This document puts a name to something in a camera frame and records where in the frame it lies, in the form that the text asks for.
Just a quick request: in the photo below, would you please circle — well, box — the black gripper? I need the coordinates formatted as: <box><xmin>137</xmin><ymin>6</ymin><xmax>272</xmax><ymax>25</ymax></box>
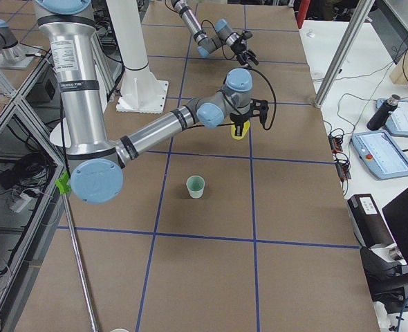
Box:
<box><xmin>230</xmin><ymin>111</ymin><xmax>252</xmax><ymax>137</ymax></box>
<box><xmin>233</xmin><ymin>39</ymin><xmax>259</xmax><ymax>66</ymax></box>

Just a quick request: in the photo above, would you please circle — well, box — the blue teach pendant near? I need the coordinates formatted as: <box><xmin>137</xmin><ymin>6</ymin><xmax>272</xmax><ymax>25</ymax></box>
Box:
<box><xmin>351</xmin><ymin>129</ymin><xmax>408</xmax><ymax>180</ymax></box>

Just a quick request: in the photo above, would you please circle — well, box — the metal rod at table edge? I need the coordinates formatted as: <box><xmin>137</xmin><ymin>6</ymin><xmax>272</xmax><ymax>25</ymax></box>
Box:
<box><xmin>62</xmin><ymin>194</ymin><xmax>100</xmax><ymax>332</ymax></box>

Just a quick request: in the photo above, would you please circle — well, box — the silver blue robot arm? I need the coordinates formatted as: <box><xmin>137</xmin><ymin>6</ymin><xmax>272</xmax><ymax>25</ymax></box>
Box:
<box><xmin>34</xmin><ymin>1</ymin><xmax>252</xmax><ymax>204</ymax></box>
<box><xmin>170</xmin><ymin>0</ymin><xmax>259</xmax><ymax>66</ymax></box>

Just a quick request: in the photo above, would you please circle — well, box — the blue teach pendant far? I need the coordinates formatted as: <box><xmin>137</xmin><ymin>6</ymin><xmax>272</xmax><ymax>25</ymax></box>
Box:
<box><xmin>381</xmin><ymin>99</ymin><xmax>408</xmax><ymax>137</ymax></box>

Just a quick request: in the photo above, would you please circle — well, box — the small black circuit board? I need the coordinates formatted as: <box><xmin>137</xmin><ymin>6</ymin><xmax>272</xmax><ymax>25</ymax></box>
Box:
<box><xmin>328</xmin><ymin>134</ymin><xmax>343</xmax><ymax>154</ymax></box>

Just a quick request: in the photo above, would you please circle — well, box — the black box with label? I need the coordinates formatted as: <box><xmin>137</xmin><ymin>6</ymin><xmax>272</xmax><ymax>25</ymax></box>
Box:
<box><xmin>347</xmin><ymin>194</ymin><xmax>395</xmax><ymax>249</ymax></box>

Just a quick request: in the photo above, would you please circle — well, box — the blue teach pendant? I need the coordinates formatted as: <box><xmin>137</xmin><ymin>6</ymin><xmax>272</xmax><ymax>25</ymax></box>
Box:
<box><xmin>351</xmin><ymin>129</ymin><xmax>408</xmax><ymax>180</ymax></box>
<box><xmin>381</xmin><ymin>99</ymin><xmax>408</xmax><ymax>137</ymax></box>

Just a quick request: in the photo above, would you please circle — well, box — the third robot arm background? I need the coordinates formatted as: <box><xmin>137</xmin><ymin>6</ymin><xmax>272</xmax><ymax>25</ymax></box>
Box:
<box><xmin>0</xmin><ymin>19</ymin><xmax>31</xmax><ymax>69</ymax></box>

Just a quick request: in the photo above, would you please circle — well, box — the white pedestal column base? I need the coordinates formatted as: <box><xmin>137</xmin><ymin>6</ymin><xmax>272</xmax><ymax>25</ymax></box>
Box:
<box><xmin>106</xmin><ymin>0</ymin><xmax>169</xmax><ymax>113</ymax></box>

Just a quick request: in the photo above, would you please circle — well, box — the black water bottle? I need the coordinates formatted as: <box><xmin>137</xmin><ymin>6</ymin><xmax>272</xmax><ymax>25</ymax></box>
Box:
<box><xmin>367</xmin><ymin>94</ymin><xmax>400</xmax><ymax>131</ymax></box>

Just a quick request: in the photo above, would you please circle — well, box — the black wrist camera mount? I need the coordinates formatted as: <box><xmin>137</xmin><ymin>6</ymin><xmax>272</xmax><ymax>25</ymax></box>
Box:
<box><xmin>250</xmin><ymin>98</ymin><xmax>269</xmax><ymax>126</ymax></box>

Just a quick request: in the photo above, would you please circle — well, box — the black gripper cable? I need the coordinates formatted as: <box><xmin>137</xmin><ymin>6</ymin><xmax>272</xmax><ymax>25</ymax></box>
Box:
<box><xmin>221</xmin><ymin>67</ymin><xmax>278</xmax><ymax>131</ymax></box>

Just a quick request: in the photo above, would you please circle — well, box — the yellow cup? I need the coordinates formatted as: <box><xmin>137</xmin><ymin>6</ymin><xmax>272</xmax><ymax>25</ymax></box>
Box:
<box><xmin>230</xmin><ymin>120</ymin><xmax>250</xmax><ymax>140</ymax></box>

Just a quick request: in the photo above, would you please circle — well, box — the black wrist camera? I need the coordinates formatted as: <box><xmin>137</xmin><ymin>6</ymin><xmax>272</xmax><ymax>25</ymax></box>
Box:
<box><xmin>239</xmin><ymin>30</ymin><xmax>252</xmax><ymax>42</ymax></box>

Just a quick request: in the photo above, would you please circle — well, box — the aluminium frame post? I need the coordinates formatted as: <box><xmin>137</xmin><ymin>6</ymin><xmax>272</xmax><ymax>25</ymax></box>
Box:
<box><xmin>313</xmin><ymin>0</ymin><xmax>375</xmax><ymax>109</ymax></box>

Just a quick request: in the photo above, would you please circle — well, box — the light green cup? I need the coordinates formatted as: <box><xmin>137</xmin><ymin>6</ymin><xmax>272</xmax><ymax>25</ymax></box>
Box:
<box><xmin>186</xmin><ymin>175</ymin><xmax>205</xmax><ymax>199</ymax></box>

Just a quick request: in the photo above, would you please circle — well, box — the green clamp bracket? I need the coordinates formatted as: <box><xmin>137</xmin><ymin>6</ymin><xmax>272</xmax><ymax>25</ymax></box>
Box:
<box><xmin>55</xmin><ymin>172</ymin><xmax>71</xmax><ymax>194</ymax></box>

